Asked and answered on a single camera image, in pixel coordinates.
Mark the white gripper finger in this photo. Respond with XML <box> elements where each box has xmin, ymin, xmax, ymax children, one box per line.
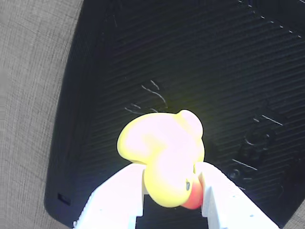
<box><xmin>72</xmin><ymin>163</ymin><xmax>148</xmax><ymax>229</ymax></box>
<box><xmin>194</xmin><ymin>162</ymin><xmax>281</xmax><ymax>229</ymax></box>

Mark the yellow rubber duck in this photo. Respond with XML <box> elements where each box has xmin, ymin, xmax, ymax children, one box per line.
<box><xmin>116</xmin><ymin>109</ymin><xmax>206</xmax><ymax>210</ymax></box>

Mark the black plastic case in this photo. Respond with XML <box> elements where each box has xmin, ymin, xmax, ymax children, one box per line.
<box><xmin>43</xmin><ymin>0</ymin><xmax>305</xmax><ymax>229</ymax></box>

